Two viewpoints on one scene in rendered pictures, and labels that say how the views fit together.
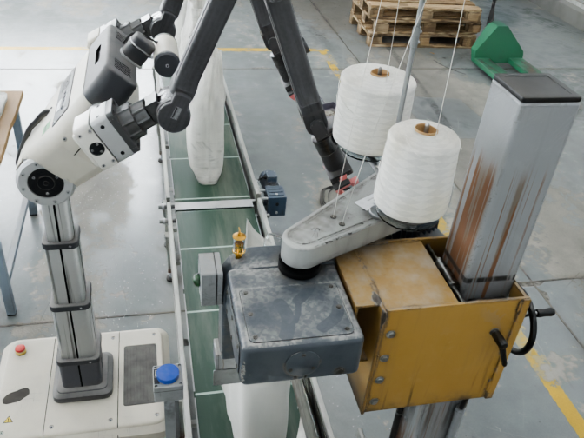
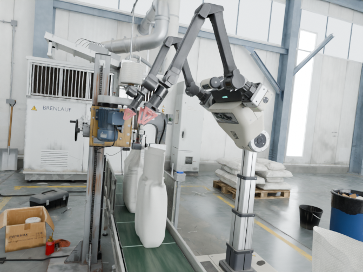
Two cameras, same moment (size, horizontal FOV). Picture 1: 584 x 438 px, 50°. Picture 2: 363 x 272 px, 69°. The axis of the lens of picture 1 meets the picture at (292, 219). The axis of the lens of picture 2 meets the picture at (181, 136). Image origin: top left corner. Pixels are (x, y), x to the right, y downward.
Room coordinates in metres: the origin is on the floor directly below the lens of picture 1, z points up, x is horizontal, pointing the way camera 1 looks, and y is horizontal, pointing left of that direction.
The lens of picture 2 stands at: (3.31, 0.11, 1.29)
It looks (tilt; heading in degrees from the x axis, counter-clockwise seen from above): 4 degrees down; 176
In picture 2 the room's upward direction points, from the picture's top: 5 degrees clockwise
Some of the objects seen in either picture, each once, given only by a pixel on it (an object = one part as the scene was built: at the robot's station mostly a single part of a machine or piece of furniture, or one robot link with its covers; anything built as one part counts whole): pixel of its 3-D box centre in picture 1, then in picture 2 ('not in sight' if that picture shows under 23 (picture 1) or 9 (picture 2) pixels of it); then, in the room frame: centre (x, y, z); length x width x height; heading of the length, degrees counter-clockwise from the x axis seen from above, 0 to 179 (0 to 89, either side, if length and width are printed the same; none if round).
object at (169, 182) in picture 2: not in sight; (159, 185); (0.44, 0.14, 0.53); 1.05 x 0.02 x 0.41; 15
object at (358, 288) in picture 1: (348, 299); (133, 119); (1.03, -0.14, 1.26); 0.22 x 0.05 x 0.16; 15
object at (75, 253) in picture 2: not in sight; (76, 250); (1.09, -0.53, 0.10); 0.50 x 0.42 x 0.20; 15
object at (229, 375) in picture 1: (231, 368); not in sight; (1.03, 0.11, 0.98); 0.09 x 0.05 x 0.05; 105
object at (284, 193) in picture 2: not in sight; (250, 188); (-1.57, 1.90, 0.07); 1.20 x 0.82 x 0.14; 107
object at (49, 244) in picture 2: not in sight; (50, 241); (0.99, -0.79, 0.12); 0.15 x 0.08 x 0.23; 15
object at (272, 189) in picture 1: (268, 189); not in sight; (2.87, 0.14, 0.35); 0.30 x 0.15 x 0.15; 15
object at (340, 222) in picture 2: not in sight; (351, 223); (0.66, 2.25, 0.32); 0.51 x 0.48 x 0.65; 105
